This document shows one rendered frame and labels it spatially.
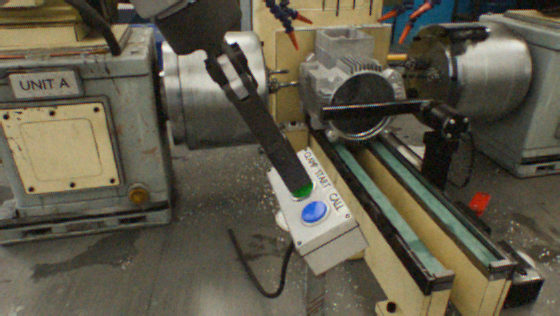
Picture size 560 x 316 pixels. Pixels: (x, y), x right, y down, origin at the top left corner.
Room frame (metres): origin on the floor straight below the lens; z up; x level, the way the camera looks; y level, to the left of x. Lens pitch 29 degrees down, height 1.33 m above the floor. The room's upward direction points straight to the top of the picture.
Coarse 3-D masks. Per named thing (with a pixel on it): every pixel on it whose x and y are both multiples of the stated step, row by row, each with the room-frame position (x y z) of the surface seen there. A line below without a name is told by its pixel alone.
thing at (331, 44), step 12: (324, 36) 0.95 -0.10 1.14; (336, 36) 1.02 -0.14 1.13; (348, 36) 1.02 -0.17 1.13; (360, 36) 0.99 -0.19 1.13; (324, 48) 0.94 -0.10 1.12; (336, 48) 0.90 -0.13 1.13; (348, 48) 0.91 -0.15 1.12; (360, 48) 0.91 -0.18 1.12; (372, 48) 0.92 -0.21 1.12; (324, 60) 0.94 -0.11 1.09
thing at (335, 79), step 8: (312, 56) 0.99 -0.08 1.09; (336, 72) 0.83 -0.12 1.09; (392, 72) 0.84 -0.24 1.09; (328, 80) 0.83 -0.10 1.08; (336, 80) 0.82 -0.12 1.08; (392, 80) 0.84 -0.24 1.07; (328, 128) 0.83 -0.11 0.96; (384, 128) 0.84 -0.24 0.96; (328, 136) 0.81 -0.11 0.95; (336, 136) 0.82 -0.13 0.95
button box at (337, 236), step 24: (312, 168) 0.45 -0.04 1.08; (288, 192) 0.42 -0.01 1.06; (312, 192) 0.40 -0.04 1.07; (336, 192) 0.39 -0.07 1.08; (288, 216) 0.38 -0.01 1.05; (336, 216) 0.35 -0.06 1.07; (312, 240) 0.33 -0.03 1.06; (336, 240) 0.34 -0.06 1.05; (360, 240) 0.34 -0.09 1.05; (312, 264) 0.33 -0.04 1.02
